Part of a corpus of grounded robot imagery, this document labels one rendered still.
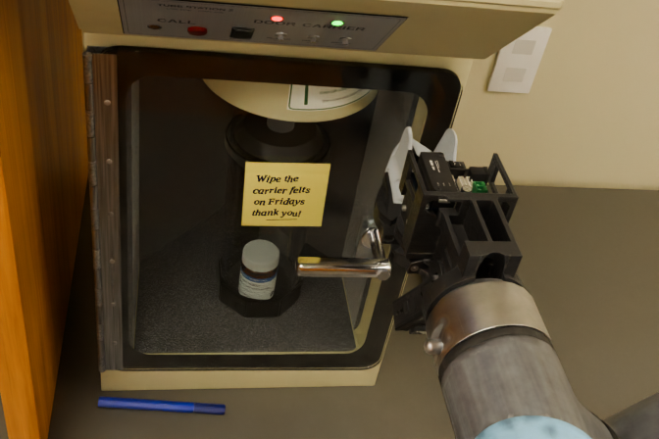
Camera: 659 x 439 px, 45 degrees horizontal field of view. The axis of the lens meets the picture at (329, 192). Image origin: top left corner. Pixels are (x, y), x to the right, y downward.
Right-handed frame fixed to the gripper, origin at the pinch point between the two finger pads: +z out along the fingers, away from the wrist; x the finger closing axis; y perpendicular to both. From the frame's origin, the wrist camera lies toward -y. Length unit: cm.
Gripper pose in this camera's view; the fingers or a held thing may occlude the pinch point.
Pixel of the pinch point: (409, 157)
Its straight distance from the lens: 70.5
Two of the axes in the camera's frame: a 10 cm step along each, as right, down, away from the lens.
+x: -9.8, -0.3, -2.0
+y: 1.5, -7.6, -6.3
